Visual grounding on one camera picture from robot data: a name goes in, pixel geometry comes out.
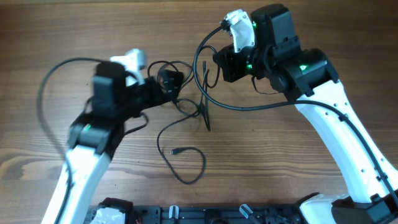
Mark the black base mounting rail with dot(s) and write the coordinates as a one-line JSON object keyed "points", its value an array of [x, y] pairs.
{"points": [[118, 211]]}

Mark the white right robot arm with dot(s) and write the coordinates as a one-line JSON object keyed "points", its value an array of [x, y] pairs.
{"points": [[265, 45]]}

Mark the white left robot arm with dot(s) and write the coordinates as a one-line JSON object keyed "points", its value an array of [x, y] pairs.
{"points": [[94, 136]]}

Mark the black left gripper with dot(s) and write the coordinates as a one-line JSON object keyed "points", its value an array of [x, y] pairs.
{"points": [[163, 96]]}

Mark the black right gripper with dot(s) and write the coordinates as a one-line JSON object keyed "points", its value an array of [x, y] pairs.
{"points": [[226, 58]]}

